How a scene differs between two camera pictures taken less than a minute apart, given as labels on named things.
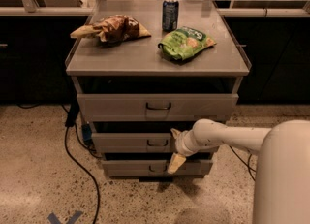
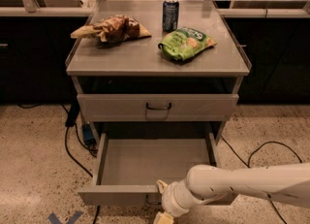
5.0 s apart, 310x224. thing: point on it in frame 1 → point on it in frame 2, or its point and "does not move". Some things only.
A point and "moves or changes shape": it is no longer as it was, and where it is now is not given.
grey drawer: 133,143 moves or changes shape
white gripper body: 182,144 → 170,201
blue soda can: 170,14 does not move
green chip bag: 184,43 does not move
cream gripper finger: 175,163 → 162,218
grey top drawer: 158,108 does not move
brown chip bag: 116,29 does not move
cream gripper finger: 175,133 → 161,185
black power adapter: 73,113 does not move
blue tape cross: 53,219 does not move
